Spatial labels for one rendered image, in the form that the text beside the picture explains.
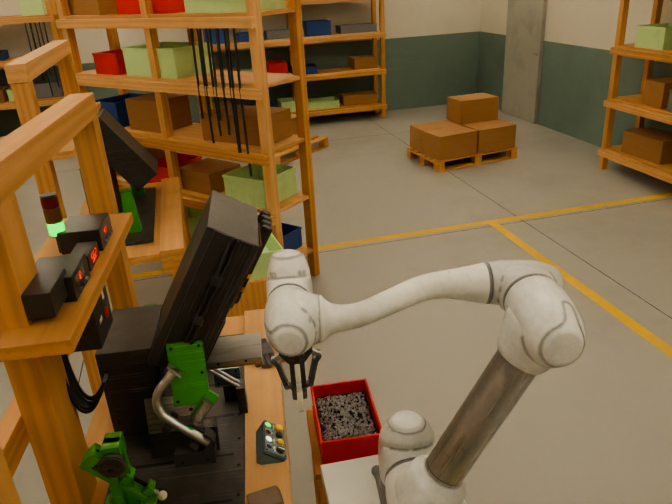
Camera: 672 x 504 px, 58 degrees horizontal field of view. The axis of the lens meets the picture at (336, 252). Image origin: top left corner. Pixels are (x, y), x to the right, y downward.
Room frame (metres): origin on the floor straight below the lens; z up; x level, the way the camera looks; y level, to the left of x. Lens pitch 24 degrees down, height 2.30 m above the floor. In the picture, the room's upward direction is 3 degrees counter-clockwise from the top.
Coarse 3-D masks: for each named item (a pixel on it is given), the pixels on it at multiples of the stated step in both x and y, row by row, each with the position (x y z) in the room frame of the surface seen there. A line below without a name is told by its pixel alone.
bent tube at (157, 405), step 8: (168, 368) 1.59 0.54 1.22; (176, 368) 1.62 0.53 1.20; (168, 376) 1.59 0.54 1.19; (160, 384) 1.58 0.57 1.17; (168, 384) 1.58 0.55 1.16; (160, 392) 1.57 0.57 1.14; (152, 400) 1.57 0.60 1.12; (160, 400) 1.57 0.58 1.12; (160, 408) 1.56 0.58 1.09; (160, 416) 1.55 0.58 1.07; (168, 416) 1.55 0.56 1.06; (168, 424) 1.55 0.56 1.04; (176, 424) 1.55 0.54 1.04; (184, 424) 1.55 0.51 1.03; (184, 432) 1.54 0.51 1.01; (192, 432) 1.54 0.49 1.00; (200, 432) 1.56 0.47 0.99; (200, 440) 1.54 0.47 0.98; (208, 440) 1.54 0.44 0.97
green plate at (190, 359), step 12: (168, 348) 1.64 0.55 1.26; (180, 348) 1.64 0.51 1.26; (192, 348) 1.65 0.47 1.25; (168, 360) 1.63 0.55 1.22; (180, 360) 1.63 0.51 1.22; (192, 360) 1.64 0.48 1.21; (204, 360) 1.64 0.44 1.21; (192, 372) 1.62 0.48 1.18; (204, 372) 1.63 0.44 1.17; (180, 384) 1.61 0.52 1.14; (192, 384) 1.61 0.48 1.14; (204, 384) 1.62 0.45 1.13; (180, 396) 1.60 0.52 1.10; (192, 396) 1.60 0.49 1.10
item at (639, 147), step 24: (624, 0) 7.05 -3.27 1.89; (624, 24) 7.06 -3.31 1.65; (648, 24) 6.88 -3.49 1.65; (624, 48) 6.95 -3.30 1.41; (648, 48) 6.64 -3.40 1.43; (648, 72) 7.15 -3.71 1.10; (624, 96) 7.13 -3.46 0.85; (648, 96) 6.59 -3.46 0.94; (624, 144) 6.83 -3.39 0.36; (648, 144) 6.48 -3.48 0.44; (600, 168) 7.08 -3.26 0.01; (648, 168) 6.27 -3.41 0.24
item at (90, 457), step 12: (96, 444) 1.35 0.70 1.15; (84, 456) 1.33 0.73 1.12; (96, 456) 1.31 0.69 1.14; (84, 468) 1.30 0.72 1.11; (96, 468) 1.31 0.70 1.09; (132, 468) 1.35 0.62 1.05; (108, 480) 1.30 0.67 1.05; (120, 480) 1.32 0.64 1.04; (132, 492) 1.31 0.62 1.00; (144, 492) 1.32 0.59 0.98
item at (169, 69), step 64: (64, 0) 5.54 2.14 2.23; (128, 0) 5.09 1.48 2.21; (192, 0) 4.67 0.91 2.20; (256, 0) 4.28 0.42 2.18; (128, 64) 5.12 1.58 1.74; (192, 64) 4.93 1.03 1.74; (256, 64) 4.26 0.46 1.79; (128, 128) 5.31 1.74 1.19; (192, 128) 5.16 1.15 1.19; (256, 128) 4.43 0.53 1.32; (192, 192) 4.85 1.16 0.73; (256, 192) 4.39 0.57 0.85
